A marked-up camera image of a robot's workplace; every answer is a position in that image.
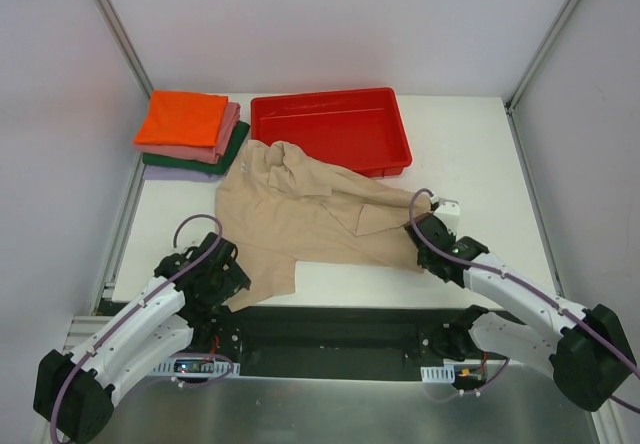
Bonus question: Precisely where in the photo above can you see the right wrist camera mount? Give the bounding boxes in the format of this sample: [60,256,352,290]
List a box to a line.
[430,195,461,235]

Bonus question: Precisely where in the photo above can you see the beige t shirt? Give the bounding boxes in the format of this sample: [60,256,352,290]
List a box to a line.
[215,140,431,311]

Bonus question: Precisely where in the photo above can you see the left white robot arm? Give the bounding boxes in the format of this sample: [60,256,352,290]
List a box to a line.
[33,232,251,443]

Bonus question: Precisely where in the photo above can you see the white cable duct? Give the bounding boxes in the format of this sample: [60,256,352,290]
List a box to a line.
[420,364,456,384]
[149,357,240,379]

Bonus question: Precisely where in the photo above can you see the right white cable duct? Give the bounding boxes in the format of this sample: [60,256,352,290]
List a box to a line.
[420,364,456,384]

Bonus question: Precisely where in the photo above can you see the red plastic tray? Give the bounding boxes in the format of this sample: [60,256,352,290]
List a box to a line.
[251,87,413,178]

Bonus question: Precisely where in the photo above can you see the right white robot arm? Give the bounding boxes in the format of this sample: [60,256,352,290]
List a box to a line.
[405,214,639,412]

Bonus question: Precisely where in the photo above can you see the left aluminium frame post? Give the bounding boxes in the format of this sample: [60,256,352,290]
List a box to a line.
[94,0,153,98]

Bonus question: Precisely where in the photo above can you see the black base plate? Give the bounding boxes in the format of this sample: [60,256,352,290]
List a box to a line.
[181,306,486,382]

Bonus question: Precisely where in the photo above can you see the aluminium frame post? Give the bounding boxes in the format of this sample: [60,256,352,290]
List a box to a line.
[505,0,582,115]
[94,0,153,98]

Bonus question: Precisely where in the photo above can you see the left white cable duct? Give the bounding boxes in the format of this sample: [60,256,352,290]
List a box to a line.
[149,357,240,379]

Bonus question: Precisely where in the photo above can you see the folded lavender t shirt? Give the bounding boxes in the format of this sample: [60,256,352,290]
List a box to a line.
[143,165,221,183]

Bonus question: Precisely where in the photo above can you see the folded orange t shirt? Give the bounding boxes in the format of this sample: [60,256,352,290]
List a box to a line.
[133,90,229,147]

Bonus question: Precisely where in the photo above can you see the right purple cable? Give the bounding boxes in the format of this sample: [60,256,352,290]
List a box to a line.
[408,188,640,415]

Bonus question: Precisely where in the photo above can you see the folded pink t shirt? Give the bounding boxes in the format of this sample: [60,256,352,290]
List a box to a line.
[133,102,240,164]

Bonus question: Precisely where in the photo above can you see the right aluminium frame post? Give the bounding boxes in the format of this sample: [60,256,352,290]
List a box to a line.
[505,0,582,115]

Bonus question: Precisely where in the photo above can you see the folded green t shirt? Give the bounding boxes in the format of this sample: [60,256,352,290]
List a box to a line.
[142,120,250,176]

